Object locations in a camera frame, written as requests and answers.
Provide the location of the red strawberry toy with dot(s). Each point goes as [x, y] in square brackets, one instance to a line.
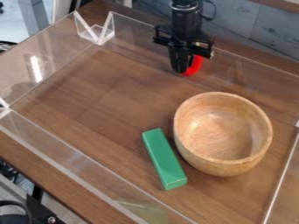
[194, 66]

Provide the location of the wooden bowl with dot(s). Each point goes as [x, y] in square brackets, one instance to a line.
[221, 133]

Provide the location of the green rectangular block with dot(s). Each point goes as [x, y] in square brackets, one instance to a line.
[165, 163]

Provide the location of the black table clamp bracket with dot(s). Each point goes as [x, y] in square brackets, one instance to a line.
[41, 214]

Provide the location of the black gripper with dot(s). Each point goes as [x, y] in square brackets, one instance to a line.
[198, 43]

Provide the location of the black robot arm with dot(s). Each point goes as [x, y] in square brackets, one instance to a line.
[185, 18]

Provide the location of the clear acrylic tray walls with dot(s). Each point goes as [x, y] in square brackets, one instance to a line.
[80, 100]

